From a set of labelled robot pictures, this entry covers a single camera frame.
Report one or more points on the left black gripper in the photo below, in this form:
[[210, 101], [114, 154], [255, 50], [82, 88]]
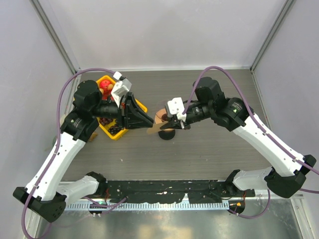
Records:
[[131, 116]]

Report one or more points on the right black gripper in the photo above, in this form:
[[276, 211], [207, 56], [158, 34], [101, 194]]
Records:
[[177, 124]]

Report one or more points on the dark red glass carafe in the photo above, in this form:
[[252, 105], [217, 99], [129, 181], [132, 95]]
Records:
[[166, 135]]

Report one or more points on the round wooden ring holder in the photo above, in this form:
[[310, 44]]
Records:
[[160, 117]]

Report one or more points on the yellow plastic tray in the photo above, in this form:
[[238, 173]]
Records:
[[105, 128]]

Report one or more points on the brown paper coffee filter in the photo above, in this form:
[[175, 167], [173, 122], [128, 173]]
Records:
[[155, 128]]

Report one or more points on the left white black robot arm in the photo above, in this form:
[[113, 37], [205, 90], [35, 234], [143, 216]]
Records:
[[43, 194]]

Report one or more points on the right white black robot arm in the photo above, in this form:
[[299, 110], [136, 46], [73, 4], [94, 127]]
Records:
[[288, 169]]

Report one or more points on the dark black grape bunch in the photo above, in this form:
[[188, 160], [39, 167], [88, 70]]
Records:
[[115, 128]]

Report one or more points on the dark red grape bunch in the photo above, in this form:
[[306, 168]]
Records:
[[105, 121]]

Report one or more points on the red cherry bunch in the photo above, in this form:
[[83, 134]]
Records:
[[106, 94]]

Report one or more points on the red apple top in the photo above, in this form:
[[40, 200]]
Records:
[[106, 85]]

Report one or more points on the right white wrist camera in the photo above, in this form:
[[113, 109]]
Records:
[[175, 107]]

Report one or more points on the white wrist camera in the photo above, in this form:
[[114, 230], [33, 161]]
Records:
[[175, 107], [121, 87]]

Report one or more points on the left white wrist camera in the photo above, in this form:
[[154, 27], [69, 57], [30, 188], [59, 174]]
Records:
[[121, 87]]

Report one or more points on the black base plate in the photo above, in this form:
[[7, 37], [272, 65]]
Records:
[[168, 191]]

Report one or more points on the aluminium front rail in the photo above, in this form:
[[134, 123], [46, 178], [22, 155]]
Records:
[[199, 205]]

